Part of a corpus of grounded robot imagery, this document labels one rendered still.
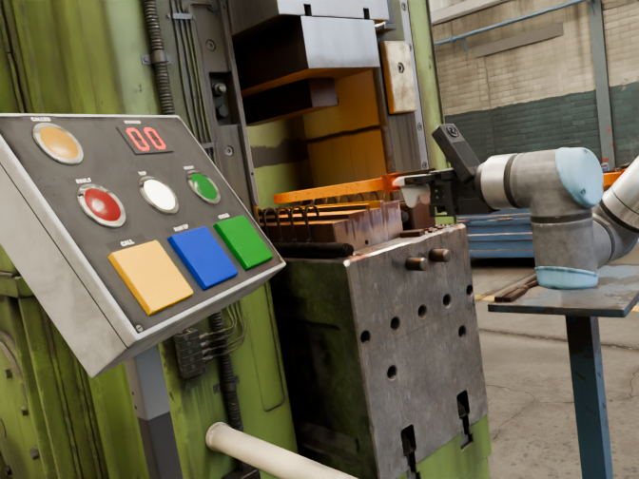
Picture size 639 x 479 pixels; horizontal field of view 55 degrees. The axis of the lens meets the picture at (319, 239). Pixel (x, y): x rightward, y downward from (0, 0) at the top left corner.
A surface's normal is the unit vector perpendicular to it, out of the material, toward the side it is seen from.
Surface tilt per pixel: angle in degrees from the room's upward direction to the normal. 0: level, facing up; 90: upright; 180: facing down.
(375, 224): 90
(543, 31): 90
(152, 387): 90
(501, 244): 90
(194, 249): 60
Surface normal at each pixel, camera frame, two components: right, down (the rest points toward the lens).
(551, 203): -0.52, 0.19
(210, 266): 0.72, -0.57
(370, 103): -0.73, 0.20
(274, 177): 0.67, 0.00
